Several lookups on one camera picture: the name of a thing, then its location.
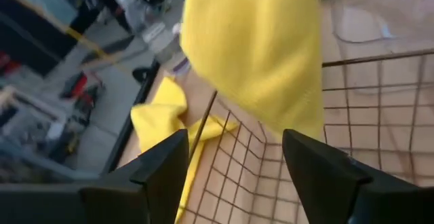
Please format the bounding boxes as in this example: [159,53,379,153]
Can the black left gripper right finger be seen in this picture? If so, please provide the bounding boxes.
[282,128,434,224]

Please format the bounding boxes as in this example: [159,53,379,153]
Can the yellow cable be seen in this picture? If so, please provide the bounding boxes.
[0,0,123,72]

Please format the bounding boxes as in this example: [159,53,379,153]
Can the bronze wire basket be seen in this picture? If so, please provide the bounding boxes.
[188,49,434,224]

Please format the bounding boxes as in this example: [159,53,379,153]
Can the yellow microfiber towel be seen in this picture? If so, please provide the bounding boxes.
[130,76,238,223]
[179,0,325,140]

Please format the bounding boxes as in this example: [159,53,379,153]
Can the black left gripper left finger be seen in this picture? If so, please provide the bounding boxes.
[0,128,190,224]

